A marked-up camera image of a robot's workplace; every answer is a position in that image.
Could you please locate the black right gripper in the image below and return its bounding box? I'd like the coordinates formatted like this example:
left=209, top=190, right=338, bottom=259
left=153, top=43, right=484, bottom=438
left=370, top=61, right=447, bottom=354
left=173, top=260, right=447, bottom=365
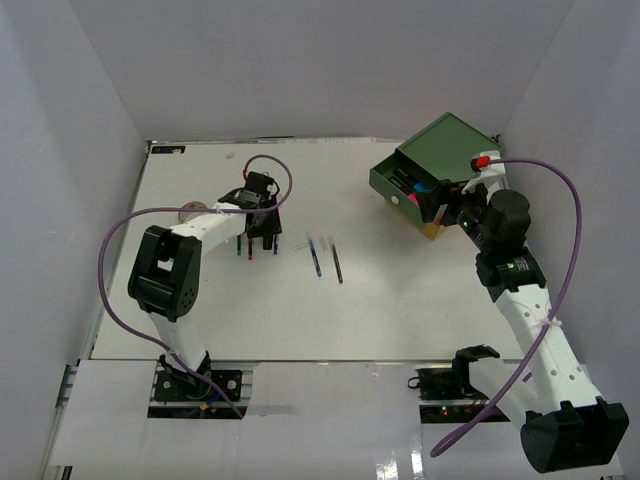
left=415, top=177, right=495, bottom=253

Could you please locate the blue cap black highlighter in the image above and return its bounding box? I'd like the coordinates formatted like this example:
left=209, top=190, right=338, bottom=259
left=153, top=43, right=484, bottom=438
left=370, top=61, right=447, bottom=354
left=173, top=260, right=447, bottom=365
left=393, top=167, right=431, bottom=192

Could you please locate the green drawer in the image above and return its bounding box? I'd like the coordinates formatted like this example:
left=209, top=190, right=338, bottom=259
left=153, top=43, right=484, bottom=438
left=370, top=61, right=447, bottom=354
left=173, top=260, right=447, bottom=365
left=369, top=151, right=437, bottom=224

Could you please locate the large clear tape roll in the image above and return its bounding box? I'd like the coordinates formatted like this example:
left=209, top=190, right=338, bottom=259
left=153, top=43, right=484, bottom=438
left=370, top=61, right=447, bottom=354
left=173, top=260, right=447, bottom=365
left=178, top=201, right=207, bottom=224

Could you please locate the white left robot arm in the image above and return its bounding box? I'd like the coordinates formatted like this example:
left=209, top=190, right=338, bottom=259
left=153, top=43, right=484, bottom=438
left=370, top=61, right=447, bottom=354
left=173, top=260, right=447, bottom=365
left=128, top=172, right=282, bottom=399

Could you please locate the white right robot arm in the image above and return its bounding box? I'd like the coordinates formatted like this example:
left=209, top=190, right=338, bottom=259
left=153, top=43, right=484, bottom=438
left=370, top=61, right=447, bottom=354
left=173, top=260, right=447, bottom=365
left=416, top=184, right=629, bottom=473

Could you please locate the green drawer cabinet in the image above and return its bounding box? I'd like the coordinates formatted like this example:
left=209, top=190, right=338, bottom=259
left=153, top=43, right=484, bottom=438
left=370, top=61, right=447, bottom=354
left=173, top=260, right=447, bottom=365
left=397, top=112, right=503, bottom=182

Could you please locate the blue pen refill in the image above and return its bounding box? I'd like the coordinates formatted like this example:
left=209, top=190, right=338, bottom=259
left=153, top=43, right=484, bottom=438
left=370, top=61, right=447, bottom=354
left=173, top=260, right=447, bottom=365
left=308, top=239, right=322, bottom=278

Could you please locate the black pen refill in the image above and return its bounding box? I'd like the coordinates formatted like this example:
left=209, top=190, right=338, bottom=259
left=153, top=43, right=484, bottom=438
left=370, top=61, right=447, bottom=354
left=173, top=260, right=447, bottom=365
left=331, top=243, right=344, bottom=284

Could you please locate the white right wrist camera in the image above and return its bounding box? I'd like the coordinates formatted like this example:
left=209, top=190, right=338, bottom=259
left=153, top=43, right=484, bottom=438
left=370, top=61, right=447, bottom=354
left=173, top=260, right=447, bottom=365
left=462, top=150, right=506, bottom=194

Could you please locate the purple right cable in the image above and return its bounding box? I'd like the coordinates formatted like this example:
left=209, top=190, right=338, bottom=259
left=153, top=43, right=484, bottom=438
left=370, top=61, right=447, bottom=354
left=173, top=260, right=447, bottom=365
left=429, top=157, right=585, bottom=459

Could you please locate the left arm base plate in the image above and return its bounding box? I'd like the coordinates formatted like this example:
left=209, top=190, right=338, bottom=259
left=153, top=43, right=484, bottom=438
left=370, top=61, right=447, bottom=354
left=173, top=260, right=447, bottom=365
left=147, top=368, right=251, bottom=420

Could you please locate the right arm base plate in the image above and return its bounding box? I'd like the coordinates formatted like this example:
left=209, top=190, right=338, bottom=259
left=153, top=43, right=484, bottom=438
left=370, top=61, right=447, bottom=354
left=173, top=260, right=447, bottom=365
left=407, top=364, right=489, bottom=425

